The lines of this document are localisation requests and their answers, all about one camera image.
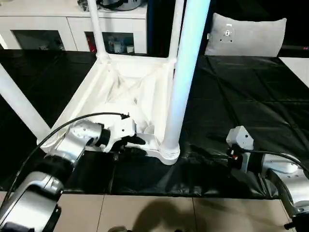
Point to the white plastic table top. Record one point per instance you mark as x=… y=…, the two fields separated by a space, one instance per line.
x=120 y=92

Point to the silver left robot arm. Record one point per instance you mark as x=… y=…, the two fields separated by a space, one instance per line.
x=77 y=140

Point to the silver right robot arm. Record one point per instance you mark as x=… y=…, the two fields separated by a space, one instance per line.
x=285 y=171

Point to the black work mat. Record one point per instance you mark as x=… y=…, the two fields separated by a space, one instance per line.
x=241 y=96

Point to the white flat board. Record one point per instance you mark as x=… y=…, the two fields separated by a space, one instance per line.
x=298 y=65

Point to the grey cushion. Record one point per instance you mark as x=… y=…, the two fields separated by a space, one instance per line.
x=246 y=38

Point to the black sofa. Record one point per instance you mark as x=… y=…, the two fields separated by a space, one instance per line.
x=159 y=24

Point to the white glass-door cabinet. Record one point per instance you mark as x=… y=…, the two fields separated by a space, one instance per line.
x=48 y=24

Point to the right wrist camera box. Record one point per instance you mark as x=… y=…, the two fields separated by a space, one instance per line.
x=239 y=137

